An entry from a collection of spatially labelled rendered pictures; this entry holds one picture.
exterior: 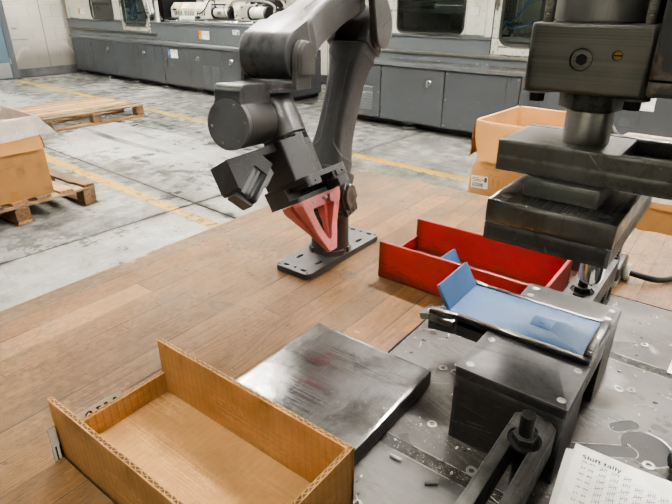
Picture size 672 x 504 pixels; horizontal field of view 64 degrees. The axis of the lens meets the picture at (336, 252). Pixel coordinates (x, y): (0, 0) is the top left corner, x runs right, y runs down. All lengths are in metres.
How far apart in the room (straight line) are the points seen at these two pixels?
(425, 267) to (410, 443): 0.31
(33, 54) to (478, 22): 8.49
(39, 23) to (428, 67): 7.97
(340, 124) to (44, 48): 11.12
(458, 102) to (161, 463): 5.31
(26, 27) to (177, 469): 11.36
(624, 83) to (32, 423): 0.62
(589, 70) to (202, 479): 0.46
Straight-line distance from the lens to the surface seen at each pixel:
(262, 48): 0.67
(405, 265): 0.80
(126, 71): 10.32
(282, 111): 0.67
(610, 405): 0.66
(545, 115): 3.39
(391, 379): 0.59
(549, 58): 0.46
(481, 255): 0.87
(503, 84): 5.44
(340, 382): 0.59
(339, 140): 0.83
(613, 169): 0.47
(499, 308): 0.61
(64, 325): 0.80
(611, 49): 0.45
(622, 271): 0.92
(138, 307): 0.80
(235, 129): 0.61
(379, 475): 0.53
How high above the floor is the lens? 1.29
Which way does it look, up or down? 25 degrees down
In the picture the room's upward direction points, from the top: straight up
